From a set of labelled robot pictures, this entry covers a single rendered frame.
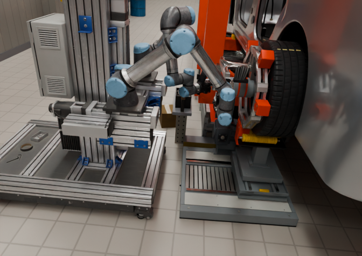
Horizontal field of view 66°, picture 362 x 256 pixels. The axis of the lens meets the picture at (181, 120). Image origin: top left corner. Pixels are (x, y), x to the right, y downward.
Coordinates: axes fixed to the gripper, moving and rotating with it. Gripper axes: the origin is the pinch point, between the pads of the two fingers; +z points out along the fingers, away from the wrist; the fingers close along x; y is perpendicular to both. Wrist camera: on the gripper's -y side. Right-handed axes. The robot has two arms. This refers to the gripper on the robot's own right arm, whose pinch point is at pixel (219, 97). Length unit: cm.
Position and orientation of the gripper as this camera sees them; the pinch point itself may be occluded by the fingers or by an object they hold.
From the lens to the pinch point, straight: 185.3
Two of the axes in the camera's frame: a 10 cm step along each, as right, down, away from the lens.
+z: 0.4, -4.8, 8.8
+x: -10.0, -0.8, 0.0
